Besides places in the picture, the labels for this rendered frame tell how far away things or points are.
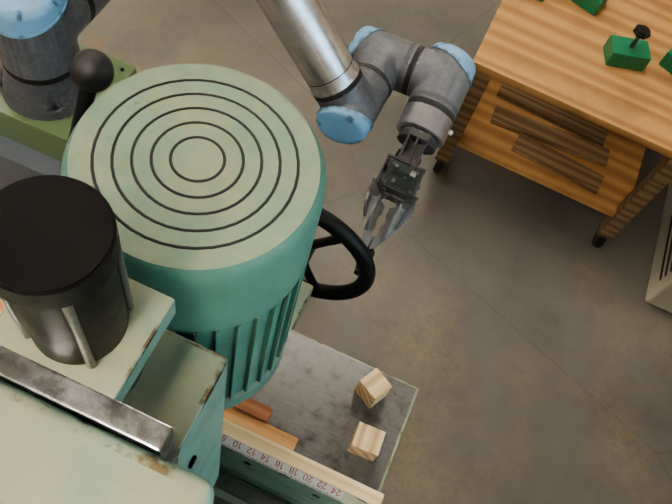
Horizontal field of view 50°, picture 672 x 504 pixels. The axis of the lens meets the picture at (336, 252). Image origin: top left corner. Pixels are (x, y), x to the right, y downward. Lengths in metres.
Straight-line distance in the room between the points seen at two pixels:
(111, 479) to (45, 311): 0.10
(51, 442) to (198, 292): 0.13
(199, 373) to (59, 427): 0.14
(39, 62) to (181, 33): 1.19
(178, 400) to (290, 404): 0.55
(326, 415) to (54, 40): 0.86
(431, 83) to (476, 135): 1.05
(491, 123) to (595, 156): 0.34
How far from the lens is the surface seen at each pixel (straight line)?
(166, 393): 0.51
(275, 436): 1.00
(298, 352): 1.08
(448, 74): 1.29
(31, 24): 1.45
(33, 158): 1.69
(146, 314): 0.42
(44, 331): 0.38
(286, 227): 0.47
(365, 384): 1.03
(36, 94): 1.58
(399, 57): 1.30
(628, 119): 2.08
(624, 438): 2.27
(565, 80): 2.08
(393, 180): 1.21
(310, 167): 0.49
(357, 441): 1.02
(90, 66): 0.62
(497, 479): 2.08
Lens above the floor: 1.91
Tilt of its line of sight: 61 degrees down
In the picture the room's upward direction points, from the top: 19 degrees clockwise
